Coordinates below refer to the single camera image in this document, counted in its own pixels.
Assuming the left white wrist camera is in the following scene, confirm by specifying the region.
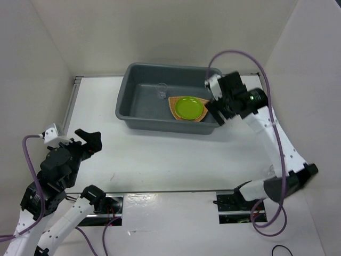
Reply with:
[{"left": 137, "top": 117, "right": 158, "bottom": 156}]
[{"left": 42, "top": 123, "right": 71, "bottom": 148}]

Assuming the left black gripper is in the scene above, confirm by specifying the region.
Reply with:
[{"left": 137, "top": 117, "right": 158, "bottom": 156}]
[{"left": 48, "top": 127, "right": 103, "bottom": 186}]

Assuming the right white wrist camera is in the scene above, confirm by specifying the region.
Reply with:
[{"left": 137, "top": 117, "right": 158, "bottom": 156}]
[{"left": 205, "top": 74, "right": 222, "bottom": 101}]

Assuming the grey plastic bin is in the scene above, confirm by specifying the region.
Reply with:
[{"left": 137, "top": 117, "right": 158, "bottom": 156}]
[{"left": 115, "top": 63, "right": 221, "bottom": 135}]

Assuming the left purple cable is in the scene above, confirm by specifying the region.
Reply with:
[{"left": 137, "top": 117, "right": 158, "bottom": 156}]
[{"left": 0, "top": 134, "right": 107, "bottom": 256}]

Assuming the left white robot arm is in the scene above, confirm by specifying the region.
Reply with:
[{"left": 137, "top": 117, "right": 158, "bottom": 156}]
[{"left": 1, "top": 127, "right": 106, "bottom": 255}]

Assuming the green round plate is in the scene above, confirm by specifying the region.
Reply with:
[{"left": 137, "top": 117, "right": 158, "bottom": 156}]
[{"left": 174, "top": 96, "right": 204, "bottom": 121}]

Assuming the purple cable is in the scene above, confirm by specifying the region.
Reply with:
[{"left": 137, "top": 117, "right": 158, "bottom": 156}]
[
  {"left": 0, "top": 134, "right": 107, "bottom": 256},
  {"left": 206, "top": 50, "right": 287, "bottom": 237}
]

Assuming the clear plastic cup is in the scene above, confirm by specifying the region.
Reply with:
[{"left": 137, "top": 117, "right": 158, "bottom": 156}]
[
  {"left": 262, "top": 165, "right": 276, "bottom": 179},
  {"left": 156, "top": 83, "right": 167, "bottom": 99}
]

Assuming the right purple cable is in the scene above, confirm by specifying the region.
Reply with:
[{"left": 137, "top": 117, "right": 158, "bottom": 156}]
[{"left": 206, "top": 50, "right": 287, "bottom": 237}]

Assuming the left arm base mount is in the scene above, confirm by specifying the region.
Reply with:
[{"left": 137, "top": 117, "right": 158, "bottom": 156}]
[{"left": 77, "top": 194, "right": 123, "bottom": 227}]

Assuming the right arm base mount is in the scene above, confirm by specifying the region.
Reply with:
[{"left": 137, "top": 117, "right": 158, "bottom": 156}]
[{"left": 213, "top": 190, "right": 267, "bottom": 224}]

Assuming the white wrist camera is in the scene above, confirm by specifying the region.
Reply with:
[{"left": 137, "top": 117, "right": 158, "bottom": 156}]
[
  {"left": 42, "top": 123, "right": 71, "bottom": 148},
  {"left": 205, "top": 74, "right": 222, "bottom": 101}
]

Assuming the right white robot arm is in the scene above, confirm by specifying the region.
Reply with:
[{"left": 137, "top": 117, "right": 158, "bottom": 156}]
[{"left": 205, "top": 71, "right": 318, "bottom": 210}]

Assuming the orange woven triangular plate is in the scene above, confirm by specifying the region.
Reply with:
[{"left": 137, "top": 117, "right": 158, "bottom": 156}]
[{"left": 168, "top": 96, "right": 208, "bottom": 122}]

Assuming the black cable loop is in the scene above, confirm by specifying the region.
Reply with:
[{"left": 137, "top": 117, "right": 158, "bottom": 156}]
[{"left": 271, "top": 244, "right": 294, "bottom": 256}]

